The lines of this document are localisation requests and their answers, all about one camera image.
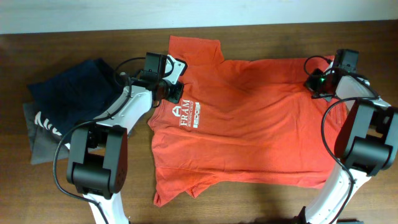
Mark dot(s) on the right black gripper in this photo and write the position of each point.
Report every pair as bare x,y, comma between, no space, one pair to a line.
309,83

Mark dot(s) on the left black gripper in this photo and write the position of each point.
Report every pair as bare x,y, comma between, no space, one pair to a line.
175,96

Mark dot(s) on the red orange t-shirt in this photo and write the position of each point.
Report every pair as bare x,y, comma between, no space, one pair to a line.
240,121

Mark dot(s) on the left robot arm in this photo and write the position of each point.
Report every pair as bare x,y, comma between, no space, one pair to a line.
97,163

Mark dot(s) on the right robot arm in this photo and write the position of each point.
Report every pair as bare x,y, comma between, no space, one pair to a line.
366,144

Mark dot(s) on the folded navy blue t-shirt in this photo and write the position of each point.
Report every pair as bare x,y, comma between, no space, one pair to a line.
80,93

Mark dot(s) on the folded grey t-shirt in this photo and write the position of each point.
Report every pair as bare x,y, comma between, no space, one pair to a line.
44,136

